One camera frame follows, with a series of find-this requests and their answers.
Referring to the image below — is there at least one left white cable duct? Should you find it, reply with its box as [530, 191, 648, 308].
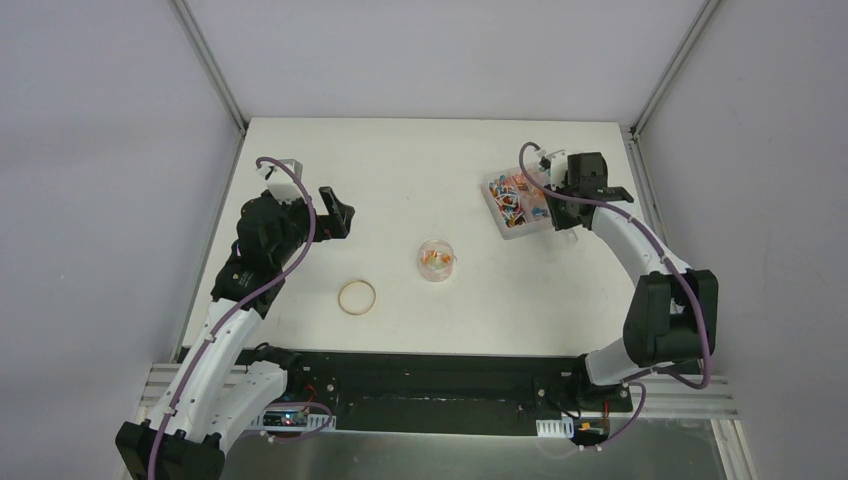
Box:
[246, 407, 337, 433]

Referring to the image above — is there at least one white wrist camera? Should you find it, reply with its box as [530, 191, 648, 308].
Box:
[256, 157, 304, 203]
[536, 149, 569, 189]

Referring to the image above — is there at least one right aluminium frame post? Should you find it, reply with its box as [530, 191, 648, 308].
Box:
[630, 0, 724, 140]

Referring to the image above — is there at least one right white cable duct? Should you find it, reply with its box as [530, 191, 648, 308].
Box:
[535, 417, 575, 439]

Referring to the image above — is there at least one aluminium frame post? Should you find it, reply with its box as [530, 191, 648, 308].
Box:
[630, 0, 724, 140]
[168, 0, 249, 137]

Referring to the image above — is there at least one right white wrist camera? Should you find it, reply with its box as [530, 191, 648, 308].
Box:
[536, 149, 569, 189]

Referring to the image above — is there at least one clear compartment candy box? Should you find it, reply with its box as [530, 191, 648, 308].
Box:
[480, 167, 552, 240]

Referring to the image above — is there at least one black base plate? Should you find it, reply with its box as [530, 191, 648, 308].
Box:
[237, 345, 633, 436]

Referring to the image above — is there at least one left aluminium frame post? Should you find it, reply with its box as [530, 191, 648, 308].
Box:
[168, 0, 249, 137]

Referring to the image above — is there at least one clear plastic jar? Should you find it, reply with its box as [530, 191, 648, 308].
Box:
[416, 239, 456, 283]

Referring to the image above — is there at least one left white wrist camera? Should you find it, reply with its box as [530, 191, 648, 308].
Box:
[256, 157, 304, 203]

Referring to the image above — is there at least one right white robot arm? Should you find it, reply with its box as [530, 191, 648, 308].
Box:
[545, 152, 719, 410]

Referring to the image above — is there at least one white cable duct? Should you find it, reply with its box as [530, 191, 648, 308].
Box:
[535, 417, 575, 439]
[246, 407, 337, 433]

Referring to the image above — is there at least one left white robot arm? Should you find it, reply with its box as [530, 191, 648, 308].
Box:
[115, 186, 355, 479]

